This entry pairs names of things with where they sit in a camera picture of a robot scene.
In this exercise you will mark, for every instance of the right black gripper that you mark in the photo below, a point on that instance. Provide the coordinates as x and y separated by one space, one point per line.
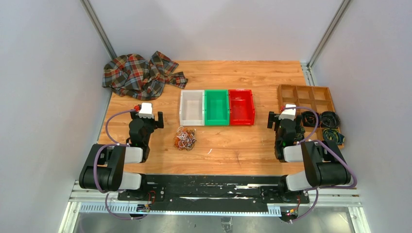
273 118

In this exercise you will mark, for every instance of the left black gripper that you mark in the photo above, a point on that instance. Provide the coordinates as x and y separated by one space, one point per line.
158 124

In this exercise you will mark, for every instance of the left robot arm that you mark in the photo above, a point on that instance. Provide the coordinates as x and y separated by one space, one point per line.
103 169

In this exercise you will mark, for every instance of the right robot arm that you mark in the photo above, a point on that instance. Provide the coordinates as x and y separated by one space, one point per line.
324 165

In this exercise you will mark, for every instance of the wooden compartment tray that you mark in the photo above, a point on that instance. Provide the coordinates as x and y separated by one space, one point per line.
320 100

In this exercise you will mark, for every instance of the red plastic bin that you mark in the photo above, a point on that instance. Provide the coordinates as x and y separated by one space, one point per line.
242 109

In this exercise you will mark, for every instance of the plaid cloth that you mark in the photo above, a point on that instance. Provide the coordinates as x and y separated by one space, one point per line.
132 75

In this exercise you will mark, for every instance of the white plastic bin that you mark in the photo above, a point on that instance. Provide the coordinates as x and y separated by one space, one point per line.
192 108

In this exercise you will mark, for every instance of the green plastic bin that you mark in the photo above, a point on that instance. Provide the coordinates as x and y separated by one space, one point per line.
217 110

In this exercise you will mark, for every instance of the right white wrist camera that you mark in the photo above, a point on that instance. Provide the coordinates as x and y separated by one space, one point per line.
288 112

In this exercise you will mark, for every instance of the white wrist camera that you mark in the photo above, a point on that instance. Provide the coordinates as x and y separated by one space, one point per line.
288 112
146 110

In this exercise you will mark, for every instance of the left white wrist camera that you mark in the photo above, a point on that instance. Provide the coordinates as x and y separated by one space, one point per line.
146 110

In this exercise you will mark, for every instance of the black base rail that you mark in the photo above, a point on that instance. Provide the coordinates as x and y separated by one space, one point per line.
214 193

